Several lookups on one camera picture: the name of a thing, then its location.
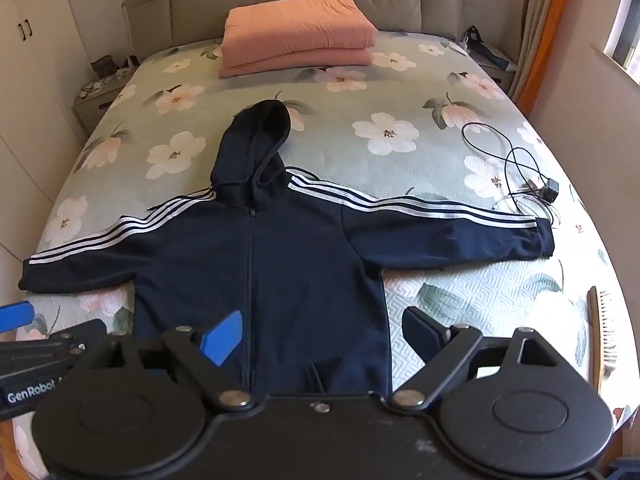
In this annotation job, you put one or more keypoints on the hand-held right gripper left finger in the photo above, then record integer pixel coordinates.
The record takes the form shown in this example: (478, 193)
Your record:
(222, 337)

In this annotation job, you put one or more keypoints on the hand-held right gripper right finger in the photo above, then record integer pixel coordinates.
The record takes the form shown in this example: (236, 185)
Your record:
(420, 332)

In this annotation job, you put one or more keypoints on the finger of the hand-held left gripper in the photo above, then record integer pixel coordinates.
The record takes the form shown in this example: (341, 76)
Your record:
(75, 335)
(15, 316)

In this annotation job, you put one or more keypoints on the navy striped hoodie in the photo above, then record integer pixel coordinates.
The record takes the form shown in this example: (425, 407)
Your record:
(280, 270)

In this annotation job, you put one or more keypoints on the wooden hairbrush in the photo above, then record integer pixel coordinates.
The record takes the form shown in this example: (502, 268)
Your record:
(602, 330)

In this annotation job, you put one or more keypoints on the black charger adapter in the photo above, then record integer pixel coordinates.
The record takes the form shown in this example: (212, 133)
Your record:
(551, 190)

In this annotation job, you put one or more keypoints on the grey nightstand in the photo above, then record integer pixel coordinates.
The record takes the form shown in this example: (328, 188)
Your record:
(500, 72)
(97, 102)

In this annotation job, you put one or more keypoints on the white wardrobe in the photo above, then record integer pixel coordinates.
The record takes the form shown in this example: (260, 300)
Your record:
(35, 85)

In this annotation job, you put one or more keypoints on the bed with floral bedspread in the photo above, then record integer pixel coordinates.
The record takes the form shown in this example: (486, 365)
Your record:
(400, 90)

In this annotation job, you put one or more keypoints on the clutter of dark items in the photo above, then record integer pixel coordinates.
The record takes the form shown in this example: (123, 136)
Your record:
(482, 45)

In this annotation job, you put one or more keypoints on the folded pink blanket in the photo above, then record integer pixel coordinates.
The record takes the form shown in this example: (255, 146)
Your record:
(297, 35)

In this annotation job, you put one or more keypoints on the orange curtain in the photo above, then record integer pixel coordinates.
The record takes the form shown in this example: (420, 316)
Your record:
(545, 35)

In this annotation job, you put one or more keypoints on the window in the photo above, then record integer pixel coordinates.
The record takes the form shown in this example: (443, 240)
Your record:
(625, 25)

